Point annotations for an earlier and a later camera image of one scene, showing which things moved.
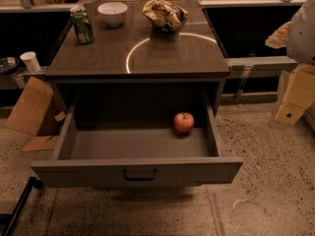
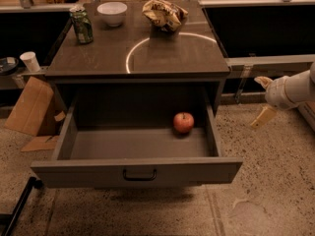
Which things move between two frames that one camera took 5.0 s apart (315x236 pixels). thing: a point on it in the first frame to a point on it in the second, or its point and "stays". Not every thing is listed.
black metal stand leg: [34, 182] stays
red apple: [183, 122] stays
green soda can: [84, 29] stays
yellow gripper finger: [299, 94] to [263, 116]
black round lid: [8, 63] stays
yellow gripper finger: [279, 38] to [264, 81]
